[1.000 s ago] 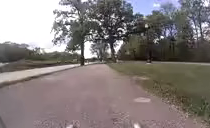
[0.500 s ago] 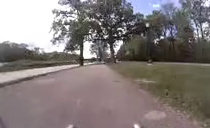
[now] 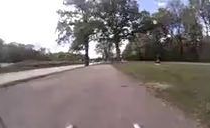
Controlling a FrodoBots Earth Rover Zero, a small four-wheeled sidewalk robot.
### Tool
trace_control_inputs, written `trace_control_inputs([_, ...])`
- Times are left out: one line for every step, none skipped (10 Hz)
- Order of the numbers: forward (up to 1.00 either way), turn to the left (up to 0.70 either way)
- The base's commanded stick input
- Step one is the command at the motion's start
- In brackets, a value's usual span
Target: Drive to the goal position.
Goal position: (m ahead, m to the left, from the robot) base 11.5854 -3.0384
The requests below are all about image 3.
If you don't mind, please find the grey asphalt road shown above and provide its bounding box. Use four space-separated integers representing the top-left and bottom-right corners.
0 63 198 128

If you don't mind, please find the large dark tree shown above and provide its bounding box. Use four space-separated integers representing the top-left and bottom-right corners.
92 0 151 64
55 0 107 67

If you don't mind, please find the person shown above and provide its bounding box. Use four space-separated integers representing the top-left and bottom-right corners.
155 55 162 65

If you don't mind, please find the grass strip with bank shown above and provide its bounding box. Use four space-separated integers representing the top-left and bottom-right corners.
0 59 86 75

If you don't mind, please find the wood of trees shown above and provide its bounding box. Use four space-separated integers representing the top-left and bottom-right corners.
122 0 210 64

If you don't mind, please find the green grass field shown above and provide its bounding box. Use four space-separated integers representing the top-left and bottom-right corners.
112 60 210 128

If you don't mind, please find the pale concrete sidewalk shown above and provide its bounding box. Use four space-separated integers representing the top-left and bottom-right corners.
0 63 87 88

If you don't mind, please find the distant tree line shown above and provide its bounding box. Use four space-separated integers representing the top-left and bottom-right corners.
0 33 86 64

